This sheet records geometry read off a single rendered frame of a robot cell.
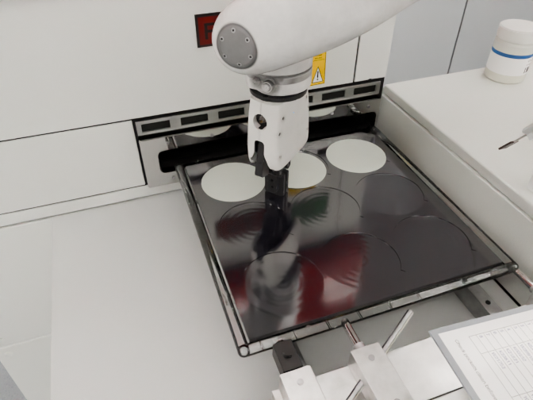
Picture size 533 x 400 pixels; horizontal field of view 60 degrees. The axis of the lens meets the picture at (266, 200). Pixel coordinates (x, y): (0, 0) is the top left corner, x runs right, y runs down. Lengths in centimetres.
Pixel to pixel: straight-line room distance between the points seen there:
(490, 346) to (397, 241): 22
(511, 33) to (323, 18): 54
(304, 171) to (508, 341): 40
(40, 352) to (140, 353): 52
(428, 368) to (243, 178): 38
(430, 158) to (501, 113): 14
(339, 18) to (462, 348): 32
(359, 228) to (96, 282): 39
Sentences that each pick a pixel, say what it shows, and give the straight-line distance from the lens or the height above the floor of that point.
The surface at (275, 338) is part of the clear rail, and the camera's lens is 52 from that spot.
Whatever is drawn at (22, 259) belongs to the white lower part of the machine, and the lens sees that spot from 92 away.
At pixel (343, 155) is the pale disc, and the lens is 79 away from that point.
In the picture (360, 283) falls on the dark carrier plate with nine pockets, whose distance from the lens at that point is 58.
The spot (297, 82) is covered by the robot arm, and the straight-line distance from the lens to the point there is 57.
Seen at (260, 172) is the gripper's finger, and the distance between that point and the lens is 62.
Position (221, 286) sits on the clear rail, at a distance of 57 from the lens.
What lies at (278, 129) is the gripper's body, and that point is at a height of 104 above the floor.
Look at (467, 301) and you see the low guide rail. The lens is 70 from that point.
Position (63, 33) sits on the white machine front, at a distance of 70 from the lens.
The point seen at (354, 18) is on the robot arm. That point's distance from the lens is 45.
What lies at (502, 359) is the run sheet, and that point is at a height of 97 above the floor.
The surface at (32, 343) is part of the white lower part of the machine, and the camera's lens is 110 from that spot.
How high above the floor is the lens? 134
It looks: 40 degrees down
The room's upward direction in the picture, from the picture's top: straight up
